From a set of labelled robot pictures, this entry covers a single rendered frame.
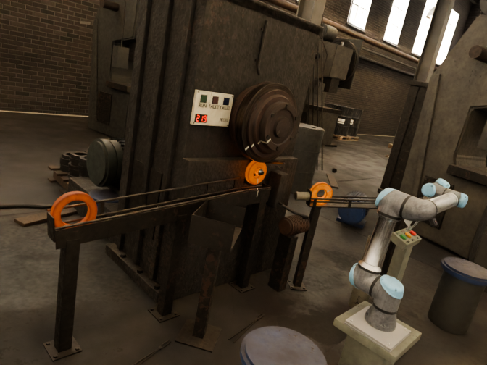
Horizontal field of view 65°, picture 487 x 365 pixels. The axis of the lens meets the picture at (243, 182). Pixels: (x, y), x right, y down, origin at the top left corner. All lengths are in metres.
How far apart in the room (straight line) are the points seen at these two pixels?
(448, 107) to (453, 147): 0.43
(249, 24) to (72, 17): 6.09
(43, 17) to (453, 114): 6.53
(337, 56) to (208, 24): 8.22
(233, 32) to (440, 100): 3.01
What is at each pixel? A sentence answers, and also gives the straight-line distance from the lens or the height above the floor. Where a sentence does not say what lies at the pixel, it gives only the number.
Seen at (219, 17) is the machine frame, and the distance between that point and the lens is 2.13.
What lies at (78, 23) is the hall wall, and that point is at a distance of 8.16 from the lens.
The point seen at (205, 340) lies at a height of 0.01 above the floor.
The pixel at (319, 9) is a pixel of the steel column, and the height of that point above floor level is 2.56.
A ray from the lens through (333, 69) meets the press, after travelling 10.13.
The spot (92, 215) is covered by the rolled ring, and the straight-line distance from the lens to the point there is 1.80.
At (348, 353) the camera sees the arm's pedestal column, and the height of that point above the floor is 0.13.
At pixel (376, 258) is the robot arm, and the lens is 2.04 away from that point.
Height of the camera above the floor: 1.35
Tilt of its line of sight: 15 degrees down
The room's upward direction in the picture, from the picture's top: 11 degrees clockwise
